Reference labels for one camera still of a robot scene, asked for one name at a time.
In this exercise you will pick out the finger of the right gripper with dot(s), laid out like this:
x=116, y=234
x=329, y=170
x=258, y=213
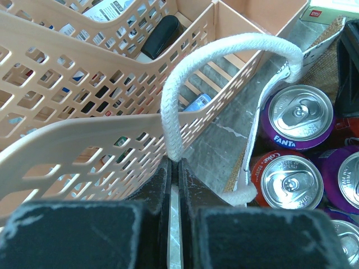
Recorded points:
x=346, y=103

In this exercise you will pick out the red soda can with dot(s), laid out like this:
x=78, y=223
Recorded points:
x=346, y=131
x=286, y=179

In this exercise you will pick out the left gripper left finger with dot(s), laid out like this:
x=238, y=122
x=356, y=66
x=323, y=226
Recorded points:
x=131, y=233

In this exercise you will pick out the peach plastic file organizer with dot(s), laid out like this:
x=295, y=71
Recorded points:
x=79, y=101

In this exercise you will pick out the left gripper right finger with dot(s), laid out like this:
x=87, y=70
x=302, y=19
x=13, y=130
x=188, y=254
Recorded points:
x=215, y=234

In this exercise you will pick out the purple soda can front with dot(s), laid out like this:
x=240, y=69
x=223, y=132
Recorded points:
x=339, y=170

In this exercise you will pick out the brown canvas tote bag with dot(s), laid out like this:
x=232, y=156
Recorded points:
x=297, y=64

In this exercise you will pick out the purple soda can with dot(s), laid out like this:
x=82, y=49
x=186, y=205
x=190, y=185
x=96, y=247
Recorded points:
x=298, y=117
x=339, y=170

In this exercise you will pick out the black stapler in organizer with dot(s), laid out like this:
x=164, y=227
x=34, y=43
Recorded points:
x=167, y=31

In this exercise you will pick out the white papers in organizer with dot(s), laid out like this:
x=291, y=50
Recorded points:
x=107, y=10

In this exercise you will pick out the purple Fanta can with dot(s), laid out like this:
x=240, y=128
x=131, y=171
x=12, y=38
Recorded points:
x=347, y=231

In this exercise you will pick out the white green cardboard box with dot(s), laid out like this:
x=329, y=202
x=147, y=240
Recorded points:
x=325, y=11

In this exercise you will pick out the red soda can front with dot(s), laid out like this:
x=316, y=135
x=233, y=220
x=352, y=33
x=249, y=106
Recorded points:
x=346, y=131

